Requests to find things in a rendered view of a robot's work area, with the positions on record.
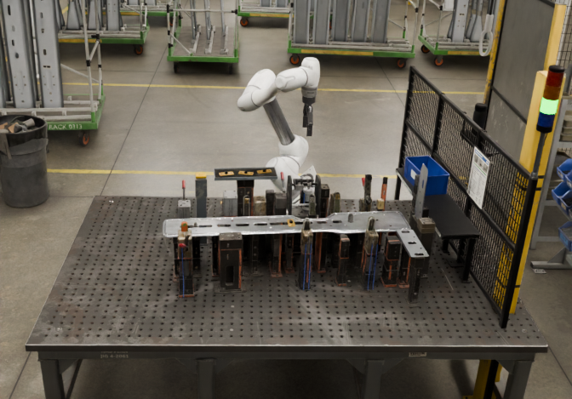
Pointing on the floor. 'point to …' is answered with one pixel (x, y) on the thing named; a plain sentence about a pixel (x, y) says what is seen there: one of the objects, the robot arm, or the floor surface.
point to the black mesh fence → (468, 196)
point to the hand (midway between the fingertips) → (306, 129)
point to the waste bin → (24, 160)
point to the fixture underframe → (362, 361)
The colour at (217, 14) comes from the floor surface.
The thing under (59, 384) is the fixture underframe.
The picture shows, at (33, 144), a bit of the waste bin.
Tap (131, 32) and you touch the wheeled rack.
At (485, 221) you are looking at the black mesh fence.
